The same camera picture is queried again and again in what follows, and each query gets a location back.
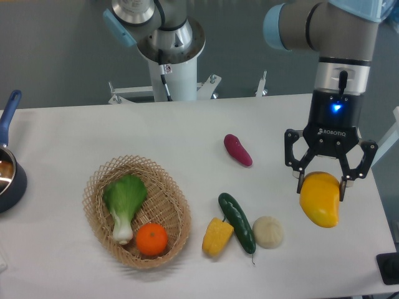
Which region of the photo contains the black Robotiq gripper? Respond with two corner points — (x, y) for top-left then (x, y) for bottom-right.
(284, 88), (379, 202)

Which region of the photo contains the yellow mango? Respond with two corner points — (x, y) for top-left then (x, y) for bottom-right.
(299, 171), (340, 228)

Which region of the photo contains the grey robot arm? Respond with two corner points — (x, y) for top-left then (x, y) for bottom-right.
(103, 1), (394, 196)

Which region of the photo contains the woven wicker basket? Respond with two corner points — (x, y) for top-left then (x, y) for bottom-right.
(83, 155), (191, 269)

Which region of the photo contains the beige steamed bun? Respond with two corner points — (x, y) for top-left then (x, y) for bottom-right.
(252, 216), (284, 249)

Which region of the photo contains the purple sweet potato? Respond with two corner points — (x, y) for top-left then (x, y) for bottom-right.
(223, 134), (253, 167)

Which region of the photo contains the green cucumber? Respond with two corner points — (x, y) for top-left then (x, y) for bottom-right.
(218, 192), (256, 265)

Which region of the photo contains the black device at edge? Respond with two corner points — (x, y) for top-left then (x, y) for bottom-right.
(376, 252), (399, 285)

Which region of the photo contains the yellow bell pepper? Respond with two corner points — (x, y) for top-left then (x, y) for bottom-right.
(202, 217), (234, 257)

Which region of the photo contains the orange tangerine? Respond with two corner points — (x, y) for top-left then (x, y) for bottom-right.
(136, 223), (168, 256)

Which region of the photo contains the green bok choy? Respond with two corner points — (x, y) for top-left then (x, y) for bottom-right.
(103, 174), (147, 245)

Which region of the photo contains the blue saucepan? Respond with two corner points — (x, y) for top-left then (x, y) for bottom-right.
(1, 90), (27, 213)

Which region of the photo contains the white frame bracket right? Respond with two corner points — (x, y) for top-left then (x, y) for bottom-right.
(372, 107), (399, 166)

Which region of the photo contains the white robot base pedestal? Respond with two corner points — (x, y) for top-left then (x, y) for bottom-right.
(107, 15), (269, 105)

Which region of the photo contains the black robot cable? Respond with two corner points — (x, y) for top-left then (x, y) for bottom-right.
(157, 49), (174, 102)

